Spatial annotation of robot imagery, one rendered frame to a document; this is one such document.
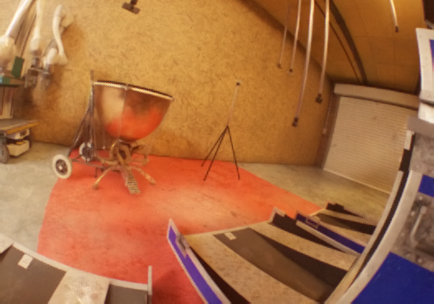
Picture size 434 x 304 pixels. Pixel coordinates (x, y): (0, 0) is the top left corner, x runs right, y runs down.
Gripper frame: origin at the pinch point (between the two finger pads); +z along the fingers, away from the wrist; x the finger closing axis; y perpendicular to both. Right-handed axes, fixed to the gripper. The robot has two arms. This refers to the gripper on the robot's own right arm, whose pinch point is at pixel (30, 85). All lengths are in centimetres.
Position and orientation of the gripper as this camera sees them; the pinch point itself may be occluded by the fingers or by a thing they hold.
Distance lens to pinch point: 179.7
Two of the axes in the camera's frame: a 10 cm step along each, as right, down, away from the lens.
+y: -8.8, -1.6, -4.6
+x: 4.2, 2.1, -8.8
